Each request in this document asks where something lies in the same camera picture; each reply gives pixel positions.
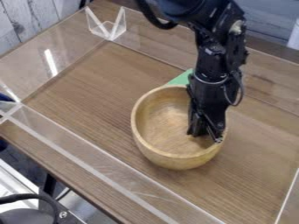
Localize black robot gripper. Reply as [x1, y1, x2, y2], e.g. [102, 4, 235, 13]
[187, 71, 245, 144]

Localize light wooden bowl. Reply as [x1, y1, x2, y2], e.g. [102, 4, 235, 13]
[131, 85, 223, 171]

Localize green rectangular block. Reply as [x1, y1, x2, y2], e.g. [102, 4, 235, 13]
[167, 69, 193, 85]

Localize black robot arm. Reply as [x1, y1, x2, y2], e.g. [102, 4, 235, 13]
[135, 0, 249, 143]

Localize black table leg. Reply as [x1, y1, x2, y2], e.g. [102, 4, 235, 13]
[43, 174, 58, 196]

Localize clear acrylic tray enclosure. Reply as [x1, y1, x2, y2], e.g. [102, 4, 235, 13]
[0, 2, 299, 224]

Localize black metal bracket with screw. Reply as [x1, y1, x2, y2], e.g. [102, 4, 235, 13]
[36, 191, 86, 224]

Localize black cable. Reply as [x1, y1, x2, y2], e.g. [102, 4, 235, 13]
[0, 192, 63, 224]

